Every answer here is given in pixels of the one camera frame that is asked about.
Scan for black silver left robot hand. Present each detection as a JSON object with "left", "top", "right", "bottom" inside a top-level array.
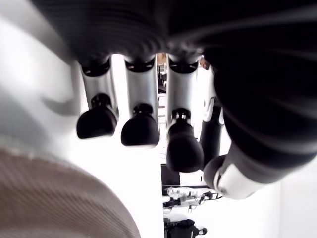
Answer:
[{"left": 29, "top": 0, "right": 317, "bottom": 201}]

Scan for round dark brown plate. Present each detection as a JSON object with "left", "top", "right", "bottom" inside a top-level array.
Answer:
[{"left": 0, "top": 146, "right": 142, "bottom": 238}]

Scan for black chair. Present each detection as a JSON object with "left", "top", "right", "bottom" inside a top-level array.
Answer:
[{"left": 158, "top": 73, "right": 169, "bottom": 94}]

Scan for grey robot legs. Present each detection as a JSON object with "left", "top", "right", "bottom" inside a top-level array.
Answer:
[{"left": 162, "top": 187, "right": 223, "bottom": 209}]

